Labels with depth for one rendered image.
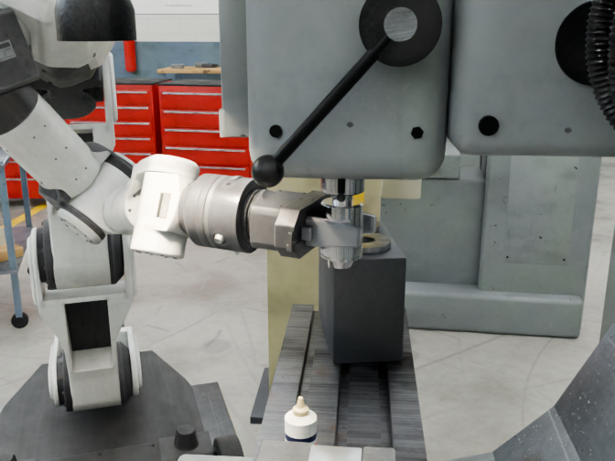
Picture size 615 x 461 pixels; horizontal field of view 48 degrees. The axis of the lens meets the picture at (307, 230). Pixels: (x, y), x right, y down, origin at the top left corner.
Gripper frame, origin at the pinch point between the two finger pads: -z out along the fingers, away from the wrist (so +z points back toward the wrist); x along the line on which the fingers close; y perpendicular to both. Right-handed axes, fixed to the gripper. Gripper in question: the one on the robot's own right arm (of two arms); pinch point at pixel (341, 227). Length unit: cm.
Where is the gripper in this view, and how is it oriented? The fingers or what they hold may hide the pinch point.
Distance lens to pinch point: 77.5
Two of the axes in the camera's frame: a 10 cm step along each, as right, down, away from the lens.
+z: -9.2, -1.2, 3.7
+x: 3.9, -2.7, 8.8
